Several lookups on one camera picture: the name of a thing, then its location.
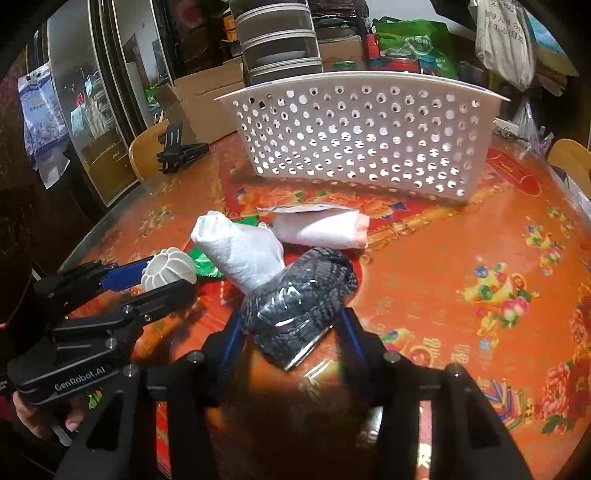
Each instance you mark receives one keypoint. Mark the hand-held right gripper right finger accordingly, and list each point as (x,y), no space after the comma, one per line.
(350,333)

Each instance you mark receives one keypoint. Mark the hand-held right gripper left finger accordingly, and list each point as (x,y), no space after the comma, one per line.
(232,342)

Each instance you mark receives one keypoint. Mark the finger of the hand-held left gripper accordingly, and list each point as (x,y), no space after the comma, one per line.
(124,276)
(161,300)

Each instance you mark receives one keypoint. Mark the white ribbed plastic ball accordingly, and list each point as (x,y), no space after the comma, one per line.
(168,270)

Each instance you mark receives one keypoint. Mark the grey black packaged socks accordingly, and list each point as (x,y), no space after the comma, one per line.
(300,300)

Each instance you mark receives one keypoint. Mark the person's left hand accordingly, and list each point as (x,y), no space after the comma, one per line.
(37,420)

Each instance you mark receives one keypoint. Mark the green foil packet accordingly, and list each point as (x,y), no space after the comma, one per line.
(247,220)
(205,265)

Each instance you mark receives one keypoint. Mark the white rolled towel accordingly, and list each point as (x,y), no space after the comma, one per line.
(238,258)

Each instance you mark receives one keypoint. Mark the white towel with pink edge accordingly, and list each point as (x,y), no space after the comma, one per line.
(318,228)

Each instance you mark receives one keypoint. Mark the red floral tablecloth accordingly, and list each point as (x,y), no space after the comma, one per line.
(438,258)

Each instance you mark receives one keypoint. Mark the wooden chair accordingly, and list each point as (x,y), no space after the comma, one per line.
(143,157)
(572,159)

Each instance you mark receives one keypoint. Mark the black folding phone stand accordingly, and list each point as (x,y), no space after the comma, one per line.
(178,147)

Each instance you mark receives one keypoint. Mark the blue and white printed bag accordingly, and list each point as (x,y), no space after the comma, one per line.
(41,120)

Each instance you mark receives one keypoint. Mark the white perforated plastic basket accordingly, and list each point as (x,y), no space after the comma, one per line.
(369,92)

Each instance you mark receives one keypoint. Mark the clear plastic bag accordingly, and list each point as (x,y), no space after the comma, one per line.
(531,124)

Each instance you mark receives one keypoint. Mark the stacked clear food containers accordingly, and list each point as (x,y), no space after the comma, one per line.
(277,41)

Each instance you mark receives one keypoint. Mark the small brown cardboard box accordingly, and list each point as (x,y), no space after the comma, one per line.
(341,50)

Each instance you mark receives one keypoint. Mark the green shopping bag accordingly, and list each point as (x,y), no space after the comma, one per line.
(415,46)

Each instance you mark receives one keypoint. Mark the white printed hanging bag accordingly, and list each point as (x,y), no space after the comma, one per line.
(503,41)

